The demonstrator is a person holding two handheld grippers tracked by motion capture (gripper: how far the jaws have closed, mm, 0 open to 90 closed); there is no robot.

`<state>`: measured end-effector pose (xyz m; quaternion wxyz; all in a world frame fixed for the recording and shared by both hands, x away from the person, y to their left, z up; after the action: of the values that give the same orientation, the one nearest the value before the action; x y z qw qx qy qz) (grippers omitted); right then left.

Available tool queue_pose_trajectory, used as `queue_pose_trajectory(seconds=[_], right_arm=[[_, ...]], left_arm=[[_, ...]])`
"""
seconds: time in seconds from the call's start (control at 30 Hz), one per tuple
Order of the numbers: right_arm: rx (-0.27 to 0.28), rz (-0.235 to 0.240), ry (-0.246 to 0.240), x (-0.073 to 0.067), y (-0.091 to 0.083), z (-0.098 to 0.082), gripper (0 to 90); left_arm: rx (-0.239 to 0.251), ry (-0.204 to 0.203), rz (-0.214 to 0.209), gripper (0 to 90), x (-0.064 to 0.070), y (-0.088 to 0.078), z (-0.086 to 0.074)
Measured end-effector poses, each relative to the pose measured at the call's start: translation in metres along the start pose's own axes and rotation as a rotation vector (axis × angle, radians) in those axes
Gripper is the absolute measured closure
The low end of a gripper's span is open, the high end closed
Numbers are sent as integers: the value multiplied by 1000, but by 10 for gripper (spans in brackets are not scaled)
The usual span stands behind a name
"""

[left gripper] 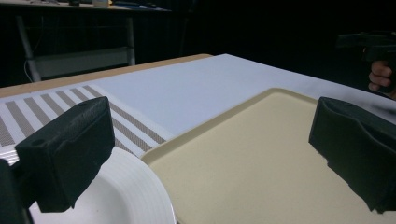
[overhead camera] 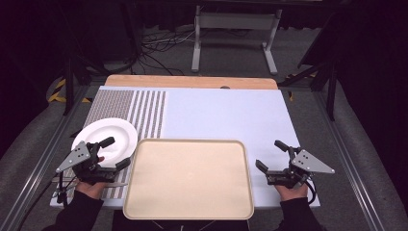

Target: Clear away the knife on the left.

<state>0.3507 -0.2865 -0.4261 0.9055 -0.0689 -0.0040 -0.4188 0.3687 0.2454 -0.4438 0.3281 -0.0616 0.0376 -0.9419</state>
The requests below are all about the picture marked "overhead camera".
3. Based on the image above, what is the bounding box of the light blue table mat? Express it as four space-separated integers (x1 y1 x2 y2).
49 85 321 210

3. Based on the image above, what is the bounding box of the bundle of floor cables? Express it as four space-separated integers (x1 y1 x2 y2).
139 28 197 77

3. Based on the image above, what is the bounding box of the white plate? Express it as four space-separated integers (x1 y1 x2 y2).
70 117 139 168

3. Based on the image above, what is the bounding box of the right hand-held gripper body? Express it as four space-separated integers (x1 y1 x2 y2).
267 146 336 190

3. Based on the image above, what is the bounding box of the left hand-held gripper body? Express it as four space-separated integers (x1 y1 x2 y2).
56 141 118 187

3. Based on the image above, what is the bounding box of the right hand-held gripper cable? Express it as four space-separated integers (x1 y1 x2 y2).
303 179 319 206

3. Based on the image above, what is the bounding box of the hand-held gripper cable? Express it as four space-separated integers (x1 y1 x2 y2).
303 179 319 206
17 172 78 231

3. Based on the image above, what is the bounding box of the person's right hand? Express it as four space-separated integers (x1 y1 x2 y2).
274 183 309 202

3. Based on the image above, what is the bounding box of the yellow black hazard tape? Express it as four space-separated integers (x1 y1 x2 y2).
47 78 92 104

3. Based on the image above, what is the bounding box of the black metal stand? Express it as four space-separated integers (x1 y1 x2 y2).
62 56 107 116
278 61 339 122

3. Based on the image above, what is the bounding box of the striped woven placemat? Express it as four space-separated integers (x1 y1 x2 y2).
50 90 167 200

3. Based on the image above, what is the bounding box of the aluminium floor rail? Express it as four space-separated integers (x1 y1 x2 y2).
315 90 398 231
0 86 94 231

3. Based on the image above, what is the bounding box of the person's left hand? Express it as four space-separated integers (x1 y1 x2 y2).
75 181 107 200

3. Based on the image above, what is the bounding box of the beige tray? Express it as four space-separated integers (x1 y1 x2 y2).
122 138 255 221

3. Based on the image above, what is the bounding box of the white metal stand frame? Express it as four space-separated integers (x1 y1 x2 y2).
191 5 284 76

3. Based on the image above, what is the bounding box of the wooden table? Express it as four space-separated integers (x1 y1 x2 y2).
104 74 279 90

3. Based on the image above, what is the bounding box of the left hand-held gripper cable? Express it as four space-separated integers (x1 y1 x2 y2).
17 172 78 231

